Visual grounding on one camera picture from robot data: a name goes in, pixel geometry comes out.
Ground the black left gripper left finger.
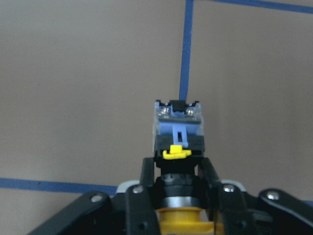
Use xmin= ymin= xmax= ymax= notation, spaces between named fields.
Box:
xmin=125 ymin=158 xmax=160 ymax=235

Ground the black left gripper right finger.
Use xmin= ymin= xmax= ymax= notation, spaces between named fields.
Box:
xmin=198 ymin=158 xmax=259 ymax=235

